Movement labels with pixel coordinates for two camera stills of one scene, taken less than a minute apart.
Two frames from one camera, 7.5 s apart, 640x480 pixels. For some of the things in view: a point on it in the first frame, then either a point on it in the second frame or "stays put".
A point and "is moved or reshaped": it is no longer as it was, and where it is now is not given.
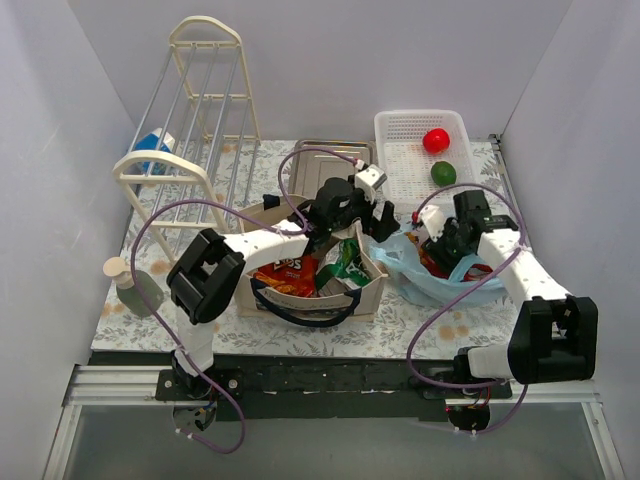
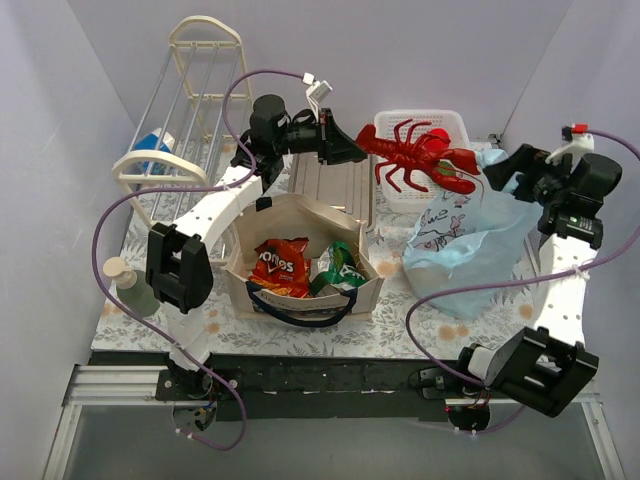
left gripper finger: x=387 y=225 -> x=340 y=146
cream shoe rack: x=192 y=162 stays put
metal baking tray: x=315 y=161 stays put
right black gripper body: x=439 y=245 -> x=526 y=173
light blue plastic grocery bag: x=399 y=258 is moved or reshaped
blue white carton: x=156 y=140 stays put
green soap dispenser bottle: x=127 y=291 stays put
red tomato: x=436 y=140 stays put
